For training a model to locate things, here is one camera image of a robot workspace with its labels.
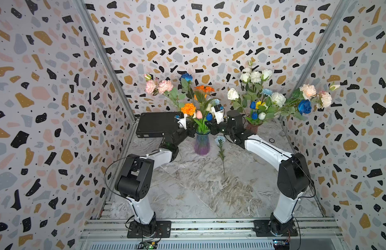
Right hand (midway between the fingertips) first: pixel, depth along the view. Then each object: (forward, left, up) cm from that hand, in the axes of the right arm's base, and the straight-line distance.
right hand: (206, 122), depth 84 cm
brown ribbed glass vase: (+5, -27, -8) cm, 29 cm away
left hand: (+1, +4, 0) cm, 4 cm away
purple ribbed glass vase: (-3, +3, -16) cm, 17 cm away
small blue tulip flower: (-1, -1, +4) cm, 5 cm away
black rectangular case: (+20, +37, -23) cm, 48 cm away
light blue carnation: (+9, -6, +7) cm, 13 cm away
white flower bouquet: (+11, -29, +3) cm, 32 cm away
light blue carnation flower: (+7, -10, -24) cm, 27 cm away
